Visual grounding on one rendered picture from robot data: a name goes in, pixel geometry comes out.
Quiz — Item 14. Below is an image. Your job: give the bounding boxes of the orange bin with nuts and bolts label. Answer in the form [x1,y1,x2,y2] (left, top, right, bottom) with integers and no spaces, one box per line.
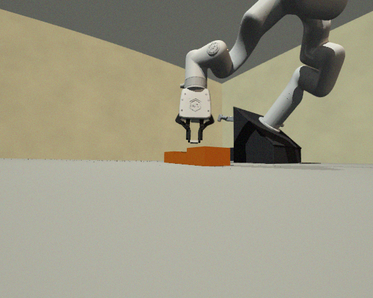
[164,147,230,166]

